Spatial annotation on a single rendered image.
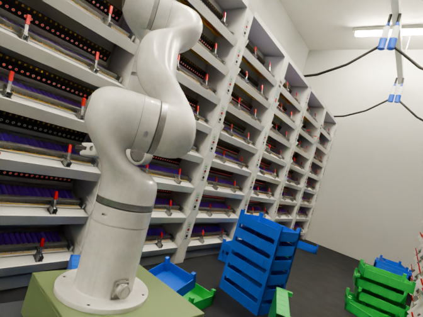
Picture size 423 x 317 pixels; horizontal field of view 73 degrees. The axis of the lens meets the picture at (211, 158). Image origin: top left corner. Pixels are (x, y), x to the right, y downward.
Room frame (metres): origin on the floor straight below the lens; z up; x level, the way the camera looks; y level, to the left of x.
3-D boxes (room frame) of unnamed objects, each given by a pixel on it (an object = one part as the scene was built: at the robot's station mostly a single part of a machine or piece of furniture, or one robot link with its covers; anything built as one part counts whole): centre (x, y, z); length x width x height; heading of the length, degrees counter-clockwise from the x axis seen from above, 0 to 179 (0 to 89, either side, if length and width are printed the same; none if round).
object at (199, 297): (1.48, -0.03, 0.04); 0.30 x 0.20 x 0.08; 54
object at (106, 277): (0.62, 0.15, 0.47); 0.19 x 0.19 x 0.18
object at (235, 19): (1.97, 0.10, 0.89); 0.20 x 0.09 x 1.78; 54
